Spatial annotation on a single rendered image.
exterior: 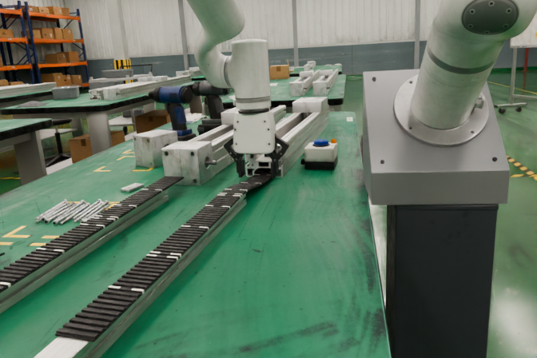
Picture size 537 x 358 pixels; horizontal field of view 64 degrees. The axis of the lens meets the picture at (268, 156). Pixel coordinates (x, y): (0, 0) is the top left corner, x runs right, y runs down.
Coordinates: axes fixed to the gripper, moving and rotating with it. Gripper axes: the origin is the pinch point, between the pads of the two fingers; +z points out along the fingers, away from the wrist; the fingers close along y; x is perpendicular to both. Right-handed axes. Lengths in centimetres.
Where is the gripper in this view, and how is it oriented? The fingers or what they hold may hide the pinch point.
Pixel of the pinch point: (257, 172)
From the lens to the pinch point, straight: 106.6
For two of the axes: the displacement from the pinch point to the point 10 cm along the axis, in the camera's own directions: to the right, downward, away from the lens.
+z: 0.6, 9.7, 2.4
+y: 9.6, 0.1, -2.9
